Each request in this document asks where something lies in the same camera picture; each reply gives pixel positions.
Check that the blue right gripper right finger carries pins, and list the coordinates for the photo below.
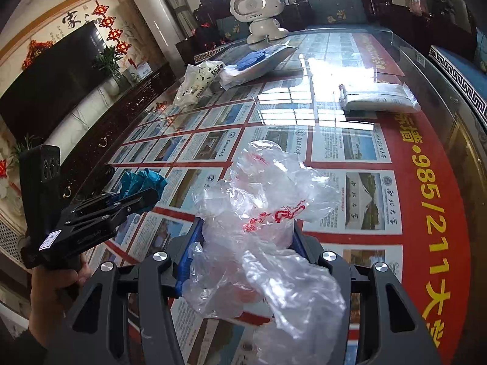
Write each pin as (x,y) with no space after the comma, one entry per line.
(298,243)

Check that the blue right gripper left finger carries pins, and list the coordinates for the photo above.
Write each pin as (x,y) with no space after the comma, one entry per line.
(183,259)

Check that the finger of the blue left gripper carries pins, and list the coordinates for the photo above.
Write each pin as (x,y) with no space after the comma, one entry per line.
(99,206)
(135,204)

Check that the teal foil ball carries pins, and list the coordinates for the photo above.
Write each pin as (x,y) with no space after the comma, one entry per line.
(136,182)

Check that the clear plastic bag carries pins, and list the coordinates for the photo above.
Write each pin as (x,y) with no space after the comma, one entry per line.
(246,257)

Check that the person's left hand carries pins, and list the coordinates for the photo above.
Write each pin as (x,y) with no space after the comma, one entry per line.
(47,308)

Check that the dark wooden tv cabinet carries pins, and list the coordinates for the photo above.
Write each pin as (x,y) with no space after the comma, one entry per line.
(81,171)

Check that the black television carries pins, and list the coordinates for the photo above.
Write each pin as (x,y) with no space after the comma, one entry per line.
(58,80)

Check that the green potted plant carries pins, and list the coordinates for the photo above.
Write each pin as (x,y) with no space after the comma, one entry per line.
(106,62)

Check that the red chinese knot decoration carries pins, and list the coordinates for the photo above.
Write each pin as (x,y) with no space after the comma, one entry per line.
(114,34)

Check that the white patterned plastic bag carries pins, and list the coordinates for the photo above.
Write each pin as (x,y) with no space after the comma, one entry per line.
(196,80)

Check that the white folded packet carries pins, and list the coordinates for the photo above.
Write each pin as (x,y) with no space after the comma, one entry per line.
(377,97)

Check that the white package with blue item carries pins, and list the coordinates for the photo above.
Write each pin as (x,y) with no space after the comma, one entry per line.
(254,65)

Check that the white standing air conditioner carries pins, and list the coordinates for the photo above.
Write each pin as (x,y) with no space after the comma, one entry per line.
(165,30)

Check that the teal floral pillow left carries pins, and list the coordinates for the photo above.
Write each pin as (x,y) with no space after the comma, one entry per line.
(232,29)

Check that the teal floral pillow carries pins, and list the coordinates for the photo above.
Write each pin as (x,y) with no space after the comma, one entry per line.
(329,12)
(232,29)

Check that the white toy robot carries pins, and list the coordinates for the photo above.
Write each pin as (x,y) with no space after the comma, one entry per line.
(261,17)

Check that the teal floral pillow right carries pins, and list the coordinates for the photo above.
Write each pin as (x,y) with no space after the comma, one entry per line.
(329,12)

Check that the blue sofa seat cushion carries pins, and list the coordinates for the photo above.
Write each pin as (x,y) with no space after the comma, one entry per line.
(468,68)

